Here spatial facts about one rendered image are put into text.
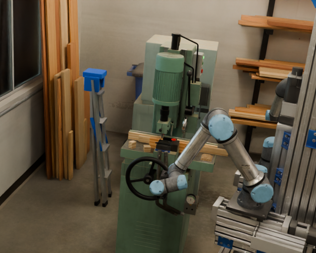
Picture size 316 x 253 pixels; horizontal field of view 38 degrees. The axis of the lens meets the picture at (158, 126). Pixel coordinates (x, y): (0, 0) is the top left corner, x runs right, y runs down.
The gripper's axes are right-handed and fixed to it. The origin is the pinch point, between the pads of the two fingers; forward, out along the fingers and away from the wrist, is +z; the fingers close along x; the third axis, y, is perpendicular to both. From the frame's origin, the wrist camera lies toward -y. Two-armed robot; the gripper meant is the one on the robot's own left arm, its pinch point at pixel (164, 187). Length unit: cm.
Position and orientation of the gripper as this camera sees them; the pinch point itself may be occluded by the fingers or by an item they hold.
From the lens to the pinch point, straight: 272.2
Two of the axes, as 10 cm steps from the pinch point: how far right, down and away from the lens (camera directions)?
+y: -1.8, 9.7, -1.7
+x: 9.7, 1.6, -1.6
